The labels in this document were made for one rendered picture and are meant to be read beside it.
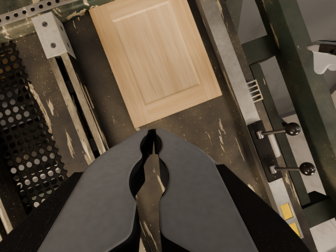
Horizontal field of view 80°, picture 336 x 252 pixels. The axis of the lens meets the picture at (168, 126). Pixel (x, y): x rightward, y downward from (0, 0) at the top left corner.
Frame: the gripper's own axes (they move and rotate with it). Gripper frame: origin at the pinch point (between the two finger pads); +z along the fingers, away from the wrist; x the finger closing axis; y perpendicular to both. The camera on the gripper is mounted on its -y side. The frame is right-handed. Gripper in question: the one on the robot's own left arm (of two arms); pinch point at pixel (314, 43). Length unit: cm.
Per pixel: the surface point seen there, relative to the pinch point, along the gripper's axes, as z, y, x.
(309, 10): 155, 2, 176
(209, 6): 33.8, -10.3, -5.9
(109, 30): 41, -8, -38
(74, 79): 31, 4, -52
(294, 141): 201, 215, 247
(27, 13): 44, -15, -60
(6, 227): 19, 39, -81
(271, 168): 6.2, 37.9, -0.2
